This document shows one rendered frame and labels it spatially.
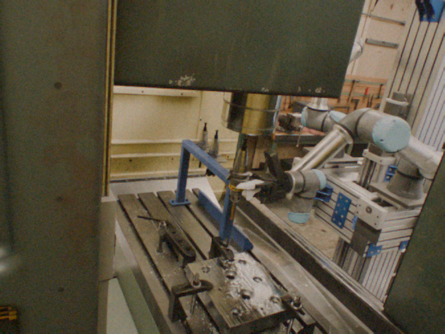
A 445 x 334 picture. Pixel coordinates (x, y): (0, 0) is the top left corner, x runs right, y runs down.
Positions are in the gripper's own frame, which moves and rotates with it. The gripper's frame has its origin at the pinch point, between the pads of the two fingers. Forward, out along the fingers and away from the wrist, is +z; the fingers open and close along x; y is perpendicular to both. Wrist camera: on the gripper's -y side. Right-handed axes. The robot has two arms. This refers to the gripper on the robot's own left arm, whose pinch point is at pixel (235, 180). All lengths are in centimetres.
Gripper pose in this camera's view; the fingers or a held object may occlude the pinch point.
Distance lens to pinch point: 109.0
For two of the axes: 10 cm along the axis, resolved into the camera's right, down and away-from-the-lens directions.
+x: -4.7, -3.8, 7.9
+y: -1.6, 9.2, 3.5
